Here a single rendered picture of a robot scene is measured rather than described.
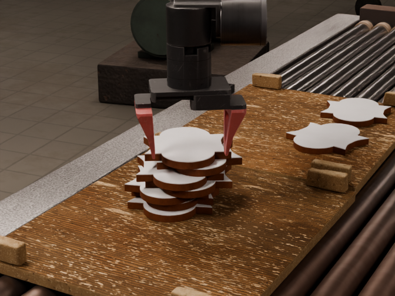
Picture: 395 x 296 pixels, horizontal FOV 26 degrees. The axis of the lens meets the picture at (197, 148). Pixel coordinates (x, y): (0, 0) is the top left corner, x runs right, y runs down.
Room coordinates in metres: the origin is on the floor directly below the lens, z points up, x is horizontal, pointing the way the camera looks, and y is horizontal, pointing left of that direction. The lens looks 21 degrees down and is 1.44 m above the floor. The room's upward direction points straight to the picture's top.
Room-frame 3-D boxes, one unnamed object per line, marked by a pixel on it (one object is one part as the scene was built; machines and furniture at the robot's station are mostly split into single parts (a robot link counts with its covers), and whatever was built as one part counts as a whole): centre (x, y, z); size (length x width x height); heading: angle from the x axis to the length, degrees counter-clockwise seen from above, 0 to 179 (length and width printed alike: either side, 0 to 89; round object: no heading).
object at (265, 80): (1.64, -0.14, 0.95); 0.06 x 0.02 x 0.03; 63
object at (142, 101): (1.06, 0.05, 1.06); 0.07 x 0.07 x 0.09; 6
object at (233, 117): (1.07, -0.02, 1.06); 0.07 x 0.07 x 0.09; 6
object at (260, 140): (1.40, -0.17, 0.93); 0.41 x 0.35 x 0.02; 153
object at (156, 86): (1.06, 0.01, 1.13); 0.10 x 0.07 x 0.07; 96
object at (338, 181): (1.14, -0.19, 0.95); 0.06 x 0.02 x 0.03; 61
